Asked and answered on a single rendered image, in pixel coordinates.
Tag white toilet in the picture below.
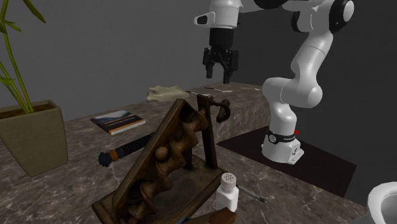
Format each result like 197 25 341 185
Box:
366 181 397 224

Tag book with orange edge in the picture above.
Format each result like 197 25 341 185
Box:
90 109 146 136

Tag black ribbed handle tool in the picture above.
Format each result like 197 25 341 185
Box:
97 132 156 168

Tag grey pen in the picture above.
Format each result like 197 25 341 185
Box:
236 184 268 204

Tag thin white black-tipped stick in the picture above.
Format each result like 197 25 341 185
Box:
185 90 212 97
204 86 234 94

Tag beige crumpled cloth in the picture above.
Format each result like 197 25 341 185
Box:
145 85 190 103

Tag brown wooden screw model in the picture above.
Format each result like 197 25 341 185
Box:
91 94 232 224

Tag brown wooden object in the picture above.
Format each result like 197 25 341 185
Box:
185 206 237 224

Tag white shaker bottle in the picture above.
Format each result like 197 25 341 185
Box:
214 172 240 214

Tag dark robot stand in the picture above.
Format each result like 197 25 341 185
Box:
216 125 358 198

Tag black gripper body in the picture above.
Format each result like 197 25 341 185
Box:
202 27 240 71

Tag bamboo plant in olive pot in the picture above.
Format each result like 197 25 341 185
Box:
0 0 69 178

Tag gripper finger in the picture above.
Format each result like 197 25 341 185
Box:
222 61 233 85
205 62 216 80

